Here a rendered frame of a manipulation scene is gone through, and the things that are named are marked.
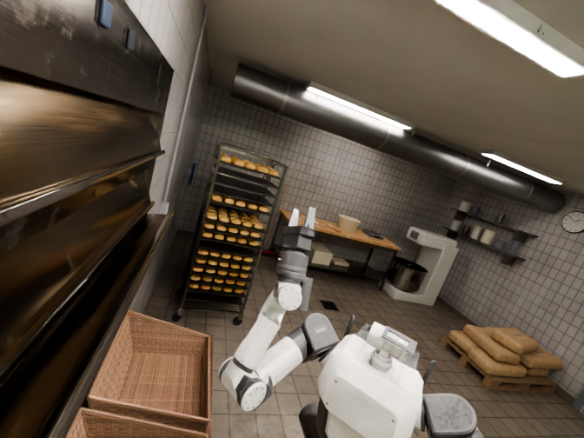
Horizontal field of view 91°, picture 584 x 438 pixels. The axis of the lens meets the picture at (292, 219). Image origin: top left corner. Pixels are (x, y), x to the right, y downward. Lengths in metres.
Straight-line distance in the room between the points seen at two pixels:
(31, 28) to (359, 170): 5.41
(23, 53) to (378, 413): 0.99
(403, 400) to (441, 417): 0.10
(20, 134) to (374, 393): 0.91
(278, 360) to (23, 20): 0.86
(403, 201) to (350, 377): 5.62
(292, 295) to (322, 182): 4.73
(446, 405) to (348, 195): 4.98
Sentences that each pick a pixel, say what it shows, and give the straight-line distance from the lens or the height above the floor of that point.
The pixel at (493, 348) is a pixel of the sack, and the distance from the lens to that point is 4.57.
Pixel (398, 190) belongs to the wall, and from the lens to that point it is 6.24.
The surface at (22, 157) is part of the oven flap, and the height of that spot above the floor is 1.78.
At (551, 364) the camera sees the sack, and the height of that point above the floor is 0.41.
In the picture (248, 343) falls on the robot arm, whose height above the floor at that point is 1.40.
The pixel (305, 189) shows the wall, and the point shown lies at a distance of 5.36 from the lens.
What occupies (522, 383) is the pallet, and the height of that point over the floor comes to 0.13.
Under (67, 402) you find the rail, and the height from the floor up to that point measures 1.44.
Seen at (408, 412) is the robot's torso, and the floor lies 1.37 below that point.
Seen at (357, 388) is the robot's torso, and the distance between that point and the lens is 0.92.
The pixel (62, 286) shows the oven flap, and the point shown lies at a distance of 0.81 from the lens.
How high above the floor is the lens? 1.90
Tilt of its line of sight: 12 degrees down
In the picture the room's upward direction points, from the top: 18 degrees clockwise
